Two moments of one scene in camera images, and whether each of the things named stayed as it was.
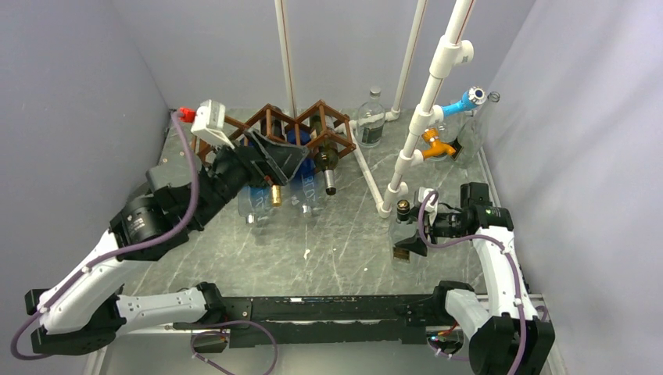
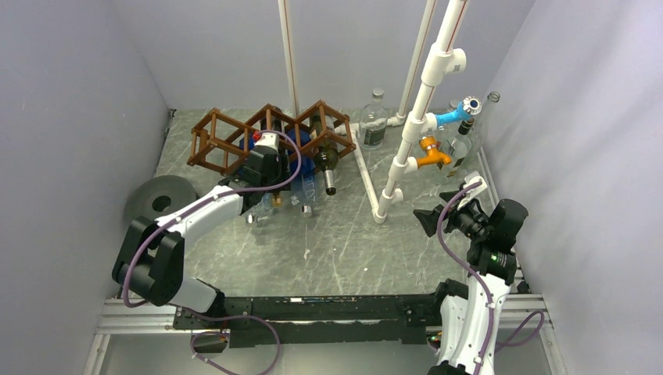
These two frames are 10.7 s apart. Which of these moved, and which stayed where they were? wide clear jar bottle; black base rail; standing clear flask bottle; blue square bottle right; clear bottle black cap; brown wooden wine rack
Moved: clear bottle black cap; wide clear jar bottle
Stayed: black base rail; standing clear flask bottle; brown wooden wine rack; blue square bottle right
